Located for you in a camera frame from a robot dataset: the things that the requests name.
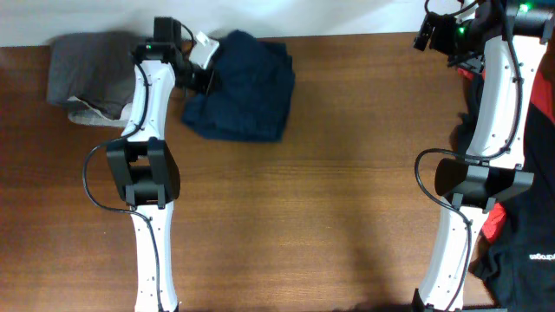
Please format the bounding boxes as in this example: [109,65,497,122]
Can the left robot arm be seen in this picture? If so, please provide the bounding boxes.
[106,16,219,311]

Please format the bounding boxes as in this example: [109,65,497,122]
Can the black garment with logo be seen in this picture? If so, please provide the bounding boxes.
[472,102,554,311]

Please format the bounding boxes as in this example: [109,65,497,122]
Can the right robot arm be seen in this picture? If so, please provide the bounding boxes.
[411,0,554,311]

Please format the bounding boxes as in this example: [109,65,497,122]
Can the red garment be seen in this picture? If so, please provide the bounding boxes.
[481,72,554,244]

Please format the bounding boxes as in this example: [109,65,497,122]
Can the dark blue shorts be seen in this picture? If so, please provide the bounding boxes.
[181,29,296,143]

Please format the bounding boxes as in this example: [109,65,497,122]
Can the grey folded shorts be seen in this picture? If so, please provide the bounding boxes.
[46,31,144,127]

